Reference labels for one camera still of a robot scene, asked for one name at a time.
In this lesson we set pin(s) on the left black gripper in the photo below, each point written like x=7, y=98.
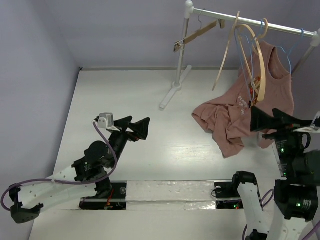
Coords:
x=141, y=128

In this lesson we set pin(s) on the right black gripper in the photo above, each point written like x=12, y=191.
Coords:
x=279, y=129

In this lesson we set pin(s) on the pink t shirt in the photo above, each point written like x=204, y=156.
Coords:
x=228, y=117

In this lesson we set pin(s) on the blue wire hanger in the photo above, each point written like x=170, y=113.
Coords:
x=289, y=51
x=252, y=58

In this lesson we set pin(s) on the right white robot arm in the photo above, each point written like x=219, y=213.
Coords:
x=295, y=193

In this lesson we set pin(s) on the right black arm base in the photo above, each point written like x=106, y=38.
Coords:
x=226, y=196

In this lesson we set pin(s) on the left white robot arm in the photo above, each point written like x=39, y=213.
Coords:
x=87, y=177

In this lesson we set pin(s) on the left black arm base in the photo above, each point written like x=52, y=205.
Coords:
x=115, y=200

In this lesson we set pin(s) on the thick wooden hanger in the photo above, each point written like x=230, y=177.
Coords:
x=258, y=89

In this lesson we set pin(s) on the wooden clip hanger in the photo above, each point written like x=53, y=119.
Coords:
x=201, y=31

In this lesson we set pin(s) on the white clothes rack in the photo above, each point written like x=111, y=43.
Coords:
x=189, y=9

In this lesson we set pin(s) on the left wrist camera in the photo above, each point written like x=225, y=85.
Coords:
x=105, y=121

